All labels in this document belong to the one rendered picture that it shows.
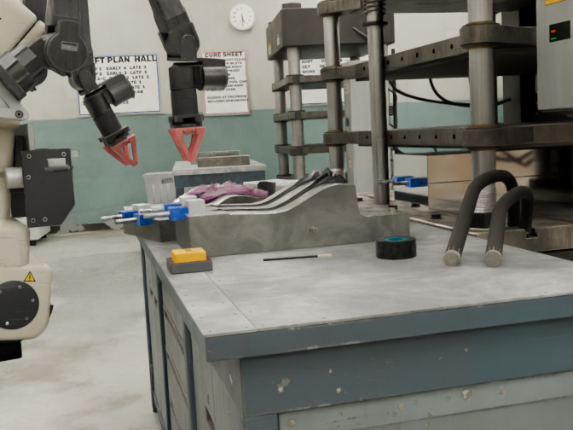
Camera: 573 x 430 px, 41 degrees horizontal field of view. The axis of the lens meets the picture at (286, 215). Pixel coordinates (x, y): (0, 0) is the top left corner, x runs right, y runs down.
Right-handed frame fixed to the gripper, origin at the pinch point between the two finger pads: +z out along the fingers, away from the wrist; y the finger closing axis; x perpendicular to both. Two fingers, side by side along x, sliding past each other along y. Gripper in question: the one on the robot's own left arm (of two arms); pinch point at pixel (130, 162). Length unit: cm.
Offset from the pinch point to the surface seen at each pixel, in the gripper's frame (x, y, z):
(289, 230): -11, -52, 23
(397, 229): -32, -57, 35
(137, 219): 8.6, -12.5, 11.3
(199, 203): 1.4, -42.4, 8.9
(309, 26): -264, 350, 33
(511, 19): -180, 46, 36
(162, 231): 6.0, -18.1, 15.9
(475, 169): -63, -50, 38
